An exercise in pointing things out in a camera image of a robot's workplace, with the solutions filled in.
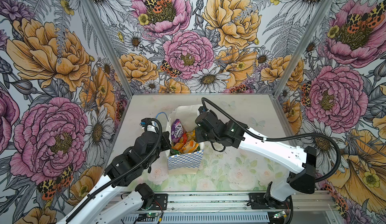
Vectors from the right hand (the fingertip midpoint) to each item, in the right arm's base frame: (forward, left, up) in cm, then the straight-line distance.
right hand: (199, 135), depth 72 cm
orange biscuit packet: (-1, +5, -9) cm, 10 cm away
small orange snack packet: (+1, +11, -11) cm, 16 cm away
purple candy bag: (+10, +13, -12) cm, 20 cm away
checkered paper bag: (-11, +5, -4) cm, 13 cm away
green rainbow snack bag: (-3, +13, -9) cm, 16 cm away
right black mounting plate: (-24, -28, -23) cm, 43 cm away
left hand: (-2, +14, +3) cm, 14 cm away
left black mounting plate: (-23, +20, -22) cm, 38 cm away
